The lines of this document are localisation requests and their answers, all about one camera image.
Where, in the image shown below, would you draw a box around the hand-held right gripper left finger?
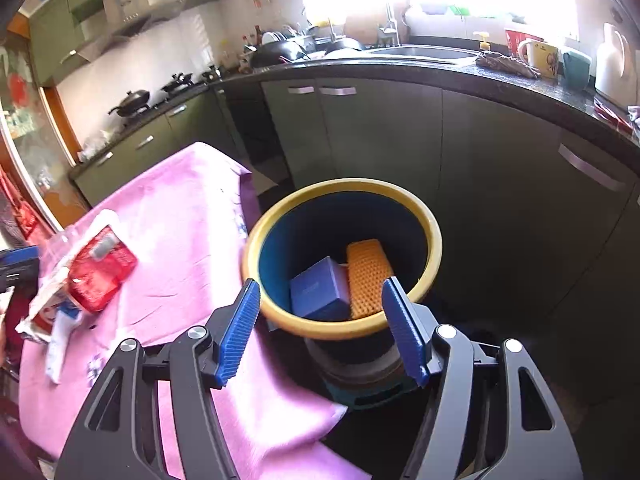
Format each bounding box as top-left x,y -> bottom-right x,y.
54,278 -> 262,480

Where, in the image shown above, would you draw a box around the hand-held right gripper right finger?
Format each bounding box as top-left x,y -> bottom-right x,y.
381,276 -> 585,480

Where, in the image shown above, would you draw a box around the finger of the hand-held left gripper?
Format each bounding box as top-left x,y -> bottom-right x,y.
0,245 -> 41,306

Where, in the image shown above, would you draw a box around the blue bin with yellow rim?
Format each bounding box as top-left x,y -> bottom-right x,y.
241,178 -> 443,413

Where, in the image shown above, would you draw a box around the printed paper wrapper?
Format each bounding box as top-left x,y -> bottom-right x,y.
15,267 -> 71,343

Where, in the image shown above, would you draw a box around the orange textured packet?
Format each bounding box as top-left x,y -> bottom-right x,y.
346,240 -> 393,320

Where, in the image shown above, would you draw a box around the red plastic package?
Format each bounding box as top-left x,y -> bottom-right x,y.
66,226 -> 138,315

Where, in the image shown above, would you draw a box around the blue cardboard box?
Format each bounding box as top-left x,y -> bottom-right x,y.
289,256 -> 351,322

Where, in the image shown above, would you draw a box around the white plastic tube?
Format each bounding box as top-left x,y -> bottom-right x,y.
44,307 -> 83,385

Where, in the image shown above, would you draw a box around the pink floral tablecloth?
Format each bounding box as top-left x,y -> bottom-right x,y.
17,141 -> 373,480

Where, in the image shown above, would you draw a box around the glass sliding door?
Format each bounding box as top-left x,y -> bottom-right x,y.
0,45 -> 83,241

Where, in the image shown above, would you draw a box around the clear plastic bags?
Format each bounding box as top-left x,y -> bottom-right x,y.
80,130 -> 121,161

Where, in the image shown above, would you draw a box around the black lidded wok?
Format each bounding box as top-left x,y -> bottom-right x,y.
107,89 -> 151,117

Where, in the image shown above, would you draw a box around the green kitchen base cabinets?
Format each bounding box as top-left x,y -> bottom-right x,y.
70,72 -> 640,403

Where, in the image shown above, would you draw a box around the black gas stove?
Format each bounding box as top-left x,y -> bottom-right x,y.
112,77 -> 213,128

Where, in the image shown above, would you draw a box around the black frying pan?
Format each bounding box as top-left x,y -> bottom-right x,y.
161,72 -> 197,93

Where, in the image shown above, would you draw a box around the range hood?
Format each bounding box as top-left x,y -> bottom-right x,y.
75,14 -> 157,63

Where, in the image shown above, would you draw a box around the steel kitchen sink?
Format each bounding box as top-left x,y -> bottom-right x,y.
367,44 -> 481,64

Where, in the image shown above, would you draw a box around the large black wok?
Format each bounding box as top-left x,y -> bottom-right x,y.
250,40 -> 308,68

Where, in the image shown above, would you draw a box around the dish rack with plates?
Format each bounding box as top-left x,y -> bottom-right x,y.
260,24 -> 321,48

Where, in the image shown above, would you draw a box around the yellow printed mug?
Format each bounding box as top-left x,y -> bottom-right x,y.
517,39 -> 560,79

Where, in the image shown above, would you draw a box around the chrome faucet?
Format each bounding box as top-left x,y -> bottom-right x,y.
384,2 -> 402,46

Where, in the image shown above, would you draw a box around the red printed cup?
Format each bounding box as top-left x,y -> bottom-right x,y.
504,27 -> 543,58

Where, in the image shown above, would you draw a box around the teal cup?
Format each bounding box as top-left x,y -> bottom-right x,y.
562,49 -> 593,92

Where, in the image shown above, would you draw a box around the white thermos jug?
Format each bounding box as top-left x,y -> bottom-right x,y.
595,22 -> 638,106

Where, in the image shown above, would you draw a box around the green kitchen wall cabinets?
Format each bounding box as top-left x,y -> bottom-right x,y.
27,0 -> 233,86

